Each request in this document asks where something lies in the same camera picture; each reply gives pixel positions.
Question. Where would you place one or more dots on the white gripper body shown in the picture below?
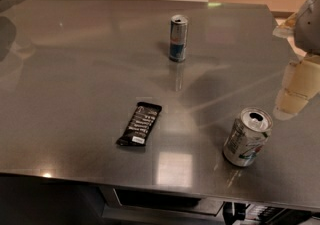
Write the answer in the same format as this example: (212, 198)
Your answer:
(309, 28)

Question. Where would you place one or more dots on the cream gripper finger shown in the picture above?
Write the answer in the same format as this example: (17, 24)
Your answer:
(301, 82)
(286, 28)

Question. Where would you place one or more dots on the silver green 7up can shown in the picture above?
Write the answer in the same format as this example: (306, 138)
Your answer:
(250, 132)

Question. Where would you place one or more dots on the blue silver redbull can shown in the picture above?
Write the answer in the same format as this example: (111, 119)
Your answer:
(178, 37)

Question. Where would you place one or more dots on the black snack bar wrapper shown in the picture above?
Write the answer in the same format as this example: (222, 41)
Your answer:
(140, 125)

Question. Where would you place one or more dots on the grey drawer under table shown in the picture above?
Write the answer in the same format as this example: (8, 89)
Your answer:
(158, 206)

